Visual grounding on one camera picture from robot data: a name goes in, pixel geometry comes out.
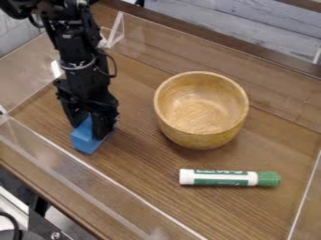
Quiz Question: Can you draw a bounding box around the green and white marker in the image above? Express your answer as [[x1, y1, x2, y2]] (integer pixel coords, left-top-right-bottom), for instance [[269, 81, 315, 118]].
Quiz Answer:
[[179, 169, 281, 188]]

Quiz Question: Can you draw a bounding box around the clear acrylic corner bracket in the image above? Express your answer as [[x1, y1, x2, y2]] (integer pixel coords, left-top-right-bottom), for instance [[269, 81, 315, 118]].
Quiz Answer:
[[99, 11, 124, 49]]

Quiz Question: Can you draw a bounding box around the brown wooden bowl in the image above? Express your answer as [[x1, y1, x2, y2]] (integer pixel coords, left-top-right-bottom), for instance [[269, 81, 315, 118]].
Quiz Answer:
[[152, 71, 250, 150]]

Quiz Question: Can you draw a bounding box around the black metal bracket with bolt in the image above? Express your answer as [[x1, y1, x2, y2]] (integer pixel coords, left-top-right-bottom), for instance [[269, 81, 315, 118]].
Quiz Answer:
[[28, 215, 72, 240]]

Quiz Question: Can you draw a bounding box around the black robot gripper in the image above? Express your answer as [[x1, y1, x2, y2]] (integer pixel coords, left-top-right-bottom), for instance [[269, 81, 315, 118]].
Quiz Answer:
[[53, 55, 119, 140]]

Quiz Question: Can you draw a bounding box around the black cable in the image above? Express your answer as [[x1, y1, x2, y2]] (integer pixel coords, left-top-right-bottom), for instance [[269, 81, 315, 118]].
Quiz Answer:
[[0, 211, 22, 240]]

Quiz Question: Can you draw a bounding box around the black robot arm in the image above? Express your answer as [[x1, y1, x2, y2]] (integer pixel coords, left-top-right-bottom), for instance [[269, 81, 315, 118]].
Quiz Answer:
[[0, 0, 119, 141]]

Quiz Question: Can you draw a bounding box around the blue foam block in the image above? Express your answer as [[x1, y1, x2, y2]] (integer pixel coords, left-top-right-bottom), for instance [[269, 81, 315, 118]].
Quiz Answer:
[[69, 116, 104, 155]]

